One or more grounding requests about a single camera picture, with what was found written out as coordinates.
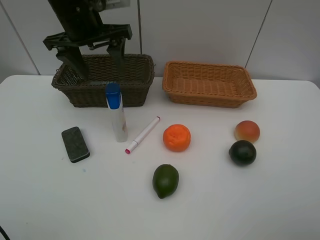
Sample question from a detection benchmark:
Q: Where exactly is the dark green round fruit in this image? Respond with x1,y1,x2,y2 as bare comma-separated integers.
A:
228,140,257,166

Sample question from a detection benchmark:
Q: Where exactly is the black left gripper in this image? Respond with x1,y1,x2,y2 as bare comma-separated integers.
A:
43,24,132,82

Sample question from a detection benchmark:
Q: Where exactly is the green lime fruit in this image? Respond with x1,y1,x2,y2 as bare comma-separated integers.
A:
152,164,180,199

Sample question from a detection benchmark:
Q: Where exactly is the white blue-capped shampoo bottle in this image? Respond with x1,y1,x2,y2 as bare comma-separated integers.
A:
105,82,128,143

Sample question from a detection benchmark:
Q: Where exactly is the black felt board eraser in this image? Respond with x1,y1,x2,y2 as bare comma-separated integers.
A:
61,126,90,163

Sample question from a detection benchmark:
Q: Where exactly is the dark brown wicker basket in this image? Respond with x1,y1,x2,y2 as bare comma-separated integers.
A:
51,54,155,108

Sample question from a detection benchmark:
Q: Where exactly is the red yellow peach fruit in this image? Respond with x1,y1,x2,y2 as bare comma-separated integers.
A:
234,120,260,143

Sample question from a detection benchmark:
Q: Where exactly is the light orange wicker basket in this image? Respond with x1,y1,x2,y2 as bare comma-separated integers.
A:
162,61,257,108

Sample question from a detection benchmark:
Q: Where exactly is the white pink-tipped marker pen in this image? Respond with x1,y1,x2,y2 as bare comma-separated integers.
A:
125,116,161,155

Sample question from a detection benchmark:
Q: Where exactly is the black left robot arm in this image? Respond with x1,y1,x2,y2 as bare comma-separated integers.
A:
43,0,133,79

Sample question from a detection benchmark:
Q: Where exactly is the orange tangerine fruit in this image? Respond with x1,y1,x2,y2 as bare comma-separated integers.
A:
162,124,191,152

